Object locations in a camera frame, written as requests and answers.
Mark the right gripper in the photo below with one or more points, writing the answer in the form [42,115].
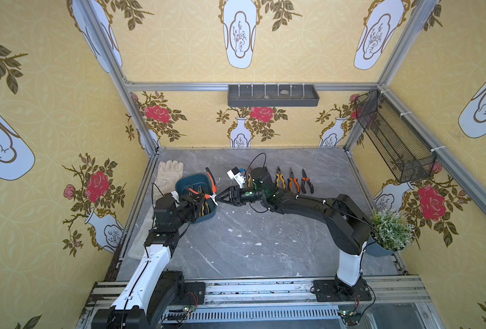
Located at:
[237,195]

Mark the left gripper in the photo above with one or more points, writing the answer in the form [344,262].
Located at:
[197,201]

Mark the teal plastic storage box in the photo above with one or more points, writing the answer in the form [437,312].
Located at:
[180,189]

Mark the yellow black combination pliers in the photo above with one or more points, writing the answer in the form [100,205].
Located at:
[280,181]

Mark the orange black combination pliers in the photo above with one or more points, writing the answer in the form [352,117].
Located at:
[293,184]

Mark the orange black long-nose pliers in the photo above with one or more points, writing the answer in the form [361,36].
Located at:
[306,183]

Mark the yellow long-nose pliers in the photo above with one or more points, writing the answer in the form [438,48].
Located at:
[249,178]

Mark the orange black reversed pliers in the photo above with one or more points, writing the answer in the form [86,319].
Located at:
[202,183]

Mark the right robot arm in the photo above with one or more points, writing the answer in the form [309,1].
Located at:
[349,227]

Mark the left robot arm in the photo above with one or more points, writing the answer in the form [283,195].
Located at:
[151,289]

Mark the beige work glove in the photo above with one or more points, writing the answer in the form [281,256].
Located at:
[168,174]

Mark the white green work glove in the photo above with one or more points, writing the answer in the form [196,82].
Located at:
[137,248]

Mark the potted green plant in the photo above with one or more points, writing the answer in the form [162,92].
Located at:
[389,234]

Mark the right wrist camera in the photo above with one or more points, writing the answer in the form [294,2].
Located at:
[238,175]

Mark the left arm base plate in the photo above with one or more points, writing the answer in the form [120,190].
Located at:
[193,295]

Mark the grey wall shelf tray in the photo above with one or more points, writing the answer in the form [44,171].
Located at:
[272,95]

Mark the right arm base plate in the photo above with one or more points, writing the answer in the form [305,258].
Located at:
[334,290]

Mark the black wire mesh basket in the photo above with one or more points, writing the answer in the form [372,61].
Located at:
[406,154]

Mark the aluminium front rail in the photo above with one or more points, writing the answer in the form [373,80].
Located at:
[398,302]

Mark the aluminium corner frame post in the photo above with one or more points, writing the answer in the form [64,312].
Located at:
[417,20]

